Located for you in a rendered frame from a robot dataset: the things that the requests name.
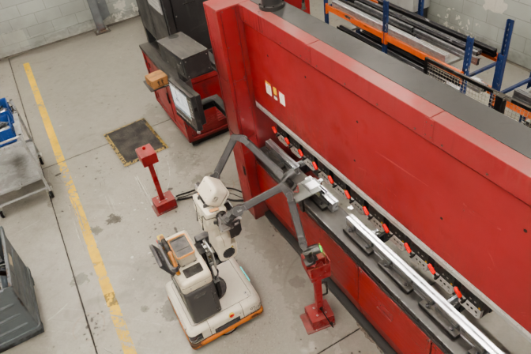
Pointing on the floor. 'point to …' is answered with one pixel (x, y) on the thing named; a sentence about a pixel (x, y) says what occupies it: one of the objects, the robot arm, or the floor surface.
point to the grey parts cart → (20, 163)
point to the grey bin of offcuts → (16, 299)
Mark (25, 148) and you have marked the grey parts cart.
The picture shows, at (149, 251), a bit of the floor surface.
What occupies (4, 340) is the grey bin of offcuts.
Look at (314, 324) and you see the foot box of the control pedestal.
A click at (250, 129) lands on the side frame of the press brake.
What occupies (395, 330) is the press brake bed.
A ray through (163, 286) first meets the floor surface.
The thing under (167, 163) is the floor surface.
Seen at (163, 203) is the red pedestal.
